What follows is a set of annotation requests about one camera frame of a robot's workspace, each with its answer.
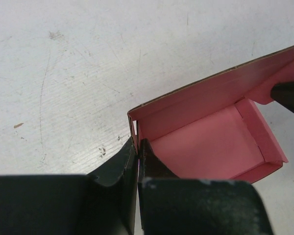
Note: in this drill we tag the pink paper box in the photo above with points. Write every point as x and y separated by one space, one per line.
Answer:
212 128

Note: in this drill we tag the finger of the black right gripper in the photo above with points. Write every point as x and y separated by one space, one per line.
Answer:
283 93

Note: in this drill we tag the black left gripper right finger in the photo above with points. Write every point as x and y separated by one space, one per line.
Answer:
170 205

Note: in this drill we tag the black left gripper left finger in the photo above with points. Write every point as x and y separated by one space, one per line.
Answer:
102 202

